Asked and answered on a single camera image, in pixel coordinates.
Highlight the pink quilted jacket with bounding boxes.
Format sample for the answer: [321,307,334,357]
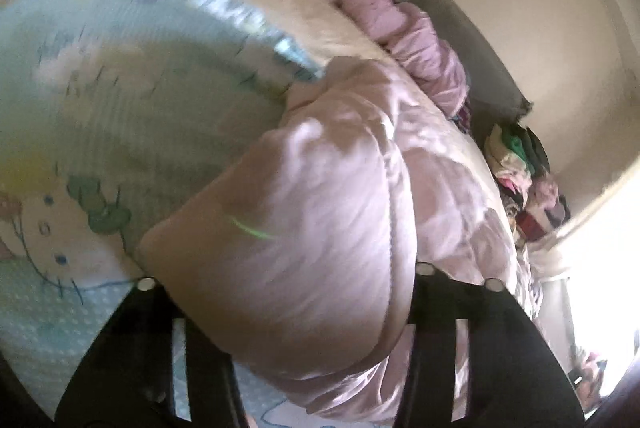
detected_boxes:
[135,56,547,425]

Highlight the light blue printed blanket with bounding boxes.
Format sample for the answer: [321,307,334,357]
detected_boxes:
[0,0,327,428]

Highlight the grey headboard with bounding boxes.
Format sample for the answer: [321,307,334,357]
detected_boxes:
[320,0,535,144]

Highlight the striped colourful cloth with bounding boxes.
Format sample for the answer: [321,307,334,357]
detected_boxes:
[450,101,476,133]

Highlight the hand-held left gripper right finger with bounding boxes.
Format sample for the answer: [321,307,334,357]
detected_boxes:
[394,262,587,428]

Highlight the pink crumpled blanket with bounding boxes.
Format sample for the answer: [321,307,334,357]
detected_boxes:
[248,0,472,120]

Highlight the pile of colourful clothes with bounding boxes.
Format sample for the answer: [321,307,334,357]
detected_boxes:
[481,120,572,240]

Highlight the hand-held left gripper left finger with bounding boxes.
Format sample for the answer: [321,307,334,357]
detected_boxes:
[54,277,247,428]

